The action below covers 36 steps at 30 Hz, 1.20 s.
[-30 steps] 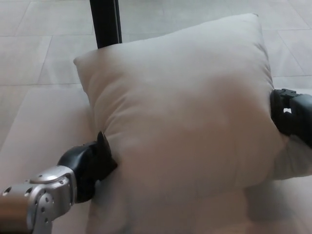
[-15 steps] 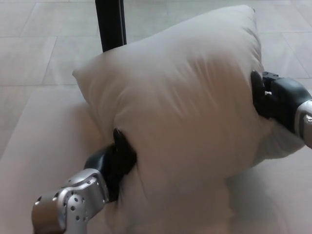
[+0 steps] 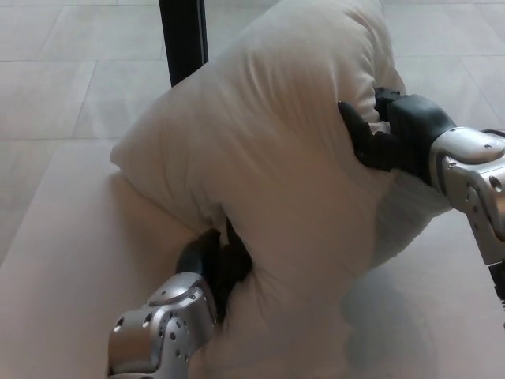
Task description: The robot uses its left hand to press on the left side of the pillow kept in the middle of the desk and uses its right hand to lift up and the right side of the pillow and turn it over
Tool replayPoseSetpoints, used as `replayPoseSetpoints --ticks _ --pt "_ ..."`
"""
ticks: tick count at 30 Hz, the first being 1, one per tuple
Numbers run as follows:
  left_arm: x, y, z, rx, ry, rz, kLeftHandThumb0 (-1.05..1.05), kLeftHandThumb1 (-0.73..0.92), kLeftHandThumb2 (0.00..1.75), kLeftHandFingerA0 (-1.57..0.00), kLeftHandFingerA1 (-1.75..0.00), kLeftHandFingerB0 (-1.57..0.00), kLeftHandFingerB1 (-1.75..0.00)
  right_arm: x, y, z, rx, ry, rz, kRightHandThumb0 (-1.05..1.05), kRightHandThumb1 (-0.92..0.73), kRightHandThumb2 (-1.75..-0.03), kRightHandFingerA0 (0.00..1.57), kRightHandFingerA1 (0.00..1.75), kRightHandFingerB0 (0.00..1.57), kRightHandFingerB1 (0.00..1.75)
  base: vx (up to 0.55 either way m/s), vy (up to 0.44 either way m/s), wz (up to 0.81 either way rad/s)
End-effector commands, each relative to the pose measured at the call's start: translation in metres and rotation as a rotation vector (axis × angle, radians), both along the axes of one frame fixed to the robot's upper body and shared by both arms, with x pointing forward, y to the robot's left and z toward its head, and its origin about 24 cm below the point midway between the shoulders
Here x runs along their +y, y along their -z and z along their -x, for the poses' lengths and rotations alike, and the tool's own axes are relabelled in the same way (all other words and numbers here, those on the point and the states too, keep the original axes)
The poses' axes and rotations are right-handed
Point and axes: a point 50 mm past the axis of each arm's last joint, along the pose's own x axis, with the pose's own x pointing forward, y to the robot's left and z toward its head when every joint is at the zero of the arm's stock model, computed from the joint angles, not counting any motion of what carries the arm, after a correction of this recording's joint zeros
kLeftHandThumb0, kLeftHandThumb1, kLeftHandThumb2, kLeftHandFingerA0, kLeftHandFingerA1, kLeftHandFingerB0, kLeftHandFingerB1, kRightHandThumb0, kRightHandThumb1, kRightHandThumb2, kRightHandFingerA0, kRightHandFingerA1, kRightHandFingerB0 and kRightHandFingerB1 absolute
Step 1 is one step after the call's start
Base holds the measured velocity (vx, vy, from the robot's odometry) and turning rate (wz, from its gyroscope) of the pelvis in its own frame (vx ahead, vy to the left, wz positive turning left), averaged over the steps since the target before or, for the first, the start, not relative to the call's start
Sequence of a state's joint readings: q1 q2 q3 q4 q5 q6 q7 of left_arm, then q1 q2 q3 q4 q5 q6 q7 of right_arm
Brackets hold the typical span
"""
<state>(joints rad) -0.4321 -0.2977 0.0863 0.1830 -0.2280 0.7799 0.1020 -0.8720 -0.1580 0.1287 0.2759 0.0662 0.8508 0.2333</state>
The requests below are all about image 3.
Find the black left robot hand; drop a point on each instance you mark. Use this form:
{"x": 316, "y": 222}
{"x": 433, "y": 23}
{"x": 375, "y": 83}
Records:
{"x": 221, "y": 268}

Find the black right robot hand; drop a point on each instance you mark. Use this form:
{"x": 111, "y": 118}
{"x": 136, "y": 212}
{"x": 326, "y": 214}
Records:
{"x": 402, "y": 130}

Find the white square pillow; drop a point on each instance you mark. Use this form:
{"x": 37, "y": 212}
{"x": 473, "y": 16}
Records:
{"x": 276, "y": 166}

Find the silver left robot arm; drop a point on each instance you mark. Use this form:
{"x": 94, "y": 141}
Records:
{"x": 161, "y": 327}

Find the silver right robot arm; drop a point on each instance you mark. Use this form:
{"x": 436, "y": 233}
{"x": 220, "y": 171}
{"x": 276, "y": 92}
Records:
{"x": 473, "y": 185}

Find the black metal post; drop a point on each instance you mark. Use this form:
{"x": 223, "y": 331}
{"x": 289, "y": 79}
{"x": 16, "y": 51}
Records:
{"x": 183, "y": 39}

